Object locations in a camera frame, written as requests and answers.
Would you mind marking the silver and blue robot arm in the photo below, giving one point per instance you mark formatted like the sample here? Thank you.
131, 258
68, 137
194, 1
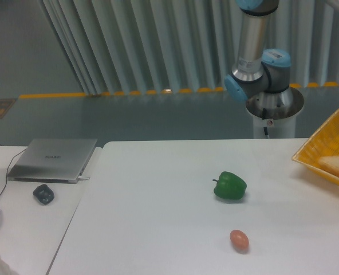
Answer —
252, 48

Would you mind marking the green bell pepper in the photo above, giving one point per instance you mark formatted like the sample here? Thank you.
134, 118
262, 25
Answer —
230, 186

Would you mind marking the yellow woven basket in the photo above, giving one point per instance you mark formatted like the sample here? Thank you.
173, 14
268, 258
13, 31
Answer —
324, 142

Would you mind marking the grey pleated curtain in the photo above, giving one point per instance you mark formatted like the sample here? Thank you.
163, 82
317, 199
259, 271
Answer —
150, 46

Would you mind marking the silver laptop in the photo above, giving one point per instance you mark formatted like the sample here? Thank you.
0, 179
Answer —
53, 160

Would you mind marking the brown egg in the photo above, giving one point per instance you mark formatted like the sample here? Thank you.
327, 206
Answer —
239, 241

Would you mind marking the small black plastic part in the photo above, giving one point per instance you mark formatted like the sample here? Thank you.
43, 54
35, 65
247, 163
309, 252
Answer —
44, 194

